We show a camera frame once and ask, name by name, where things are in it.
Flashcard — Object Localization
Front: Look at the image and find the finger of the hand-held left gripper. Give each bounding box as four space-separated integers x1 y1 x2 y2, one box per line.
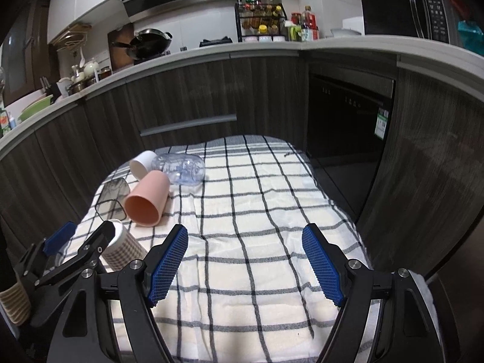
29 221 116 328
14 222 77 293

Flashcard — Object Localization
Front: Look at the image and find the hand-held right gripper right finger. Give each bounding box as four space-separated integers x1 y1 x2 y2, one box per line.
301 222 443 363

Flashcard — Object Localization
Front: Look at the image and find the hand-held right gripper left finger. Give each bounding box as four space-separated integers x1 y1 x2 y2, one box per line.
47 224 189 363

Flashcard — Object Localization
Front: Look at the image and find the beige checked cup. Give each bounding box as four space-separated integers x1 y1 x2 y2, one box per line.
99 219 149 272

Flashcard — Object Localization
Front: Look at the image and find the grey clear square cup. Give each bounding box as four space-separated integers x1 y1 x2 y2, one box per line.
94 177 131 221

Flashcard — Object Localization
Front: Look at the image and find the pink cup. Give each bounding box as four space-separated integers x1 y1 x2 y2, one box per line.
124 170 173 227

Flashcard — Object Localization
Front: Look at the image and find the beige ribbed cup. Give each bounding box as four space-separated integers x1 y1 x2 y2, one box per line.
0 282 31 326

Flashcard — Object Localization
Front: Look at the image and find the white cup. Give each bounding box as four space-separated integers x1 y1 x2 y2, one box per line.
129 150 157 179

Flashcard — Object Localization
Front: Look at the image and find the white black checked cloth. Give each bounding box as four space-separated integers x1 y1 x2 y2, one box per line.
57 134 373 363

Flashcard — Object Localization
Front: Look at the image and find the clear plastic bottle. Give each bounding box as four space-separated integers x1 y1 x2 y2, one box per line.
151 153 207 187

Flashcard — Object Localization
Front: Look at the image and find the black built-in dishwasher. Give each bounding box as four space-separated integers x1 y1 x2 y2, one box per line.
307 72 397 221

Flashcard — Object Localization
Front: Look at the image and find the black knife block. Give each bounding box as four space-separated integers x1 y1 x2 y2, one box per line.
40 77 61 101

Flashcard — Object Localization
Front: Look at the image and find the steel cooking pot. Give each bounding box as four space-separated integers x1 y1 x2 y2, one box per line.
67 77 97 95

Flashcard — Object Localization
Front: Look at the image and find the green white sticker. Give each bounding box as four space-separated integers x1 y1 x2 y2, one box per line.
374 106 390 137

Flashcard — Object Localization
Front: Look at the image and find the dark wood base cabinet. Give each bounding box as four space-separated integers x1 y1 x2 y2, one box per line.
0 51 484 280

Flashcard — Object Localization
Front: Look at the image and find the dark wooden door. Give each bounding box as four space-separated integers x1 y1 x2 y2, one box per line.
0 0 54 106

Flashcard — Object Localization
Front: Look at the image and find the wooden hanging rack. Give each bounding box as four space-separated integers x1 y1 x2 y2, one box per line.
57 23 92 50

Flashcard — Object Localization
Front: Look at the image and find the black wok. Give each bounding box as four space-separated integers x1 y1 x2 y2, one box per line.
111 28 174 61

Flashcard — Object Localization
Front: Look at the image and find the brown cutting board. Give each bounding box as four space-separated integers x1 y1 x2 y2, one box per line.
108 23 135 70

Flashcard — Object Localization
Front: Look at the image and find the black stove burner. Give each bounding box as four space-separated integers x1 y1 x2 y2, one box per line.
199 37 233 48

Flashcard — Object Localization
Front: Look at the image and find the green white container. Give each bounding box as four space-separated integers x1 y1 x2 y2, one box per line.
283 23 303 42

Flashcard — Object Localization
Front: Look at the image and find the black spice rack with jars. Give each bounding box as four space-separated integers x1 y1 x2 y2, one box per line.
234 2 287 43

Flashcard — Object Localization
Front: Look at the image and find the black microwave oven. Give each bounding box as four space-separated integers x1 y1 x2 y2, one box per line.
360 0 464 46

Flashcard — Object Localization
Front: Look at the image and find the teal bag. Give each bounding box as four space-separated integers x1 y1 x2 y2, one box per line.
457 19 475 48

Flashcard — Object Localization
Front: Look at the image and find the grey drawer handle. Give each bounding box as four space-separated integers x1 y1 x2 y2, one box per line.
139 113 238 137

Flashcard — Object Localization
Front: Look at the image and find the white wall cabinet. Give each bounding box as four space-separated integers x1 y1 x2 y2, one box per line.
49 0 122 44

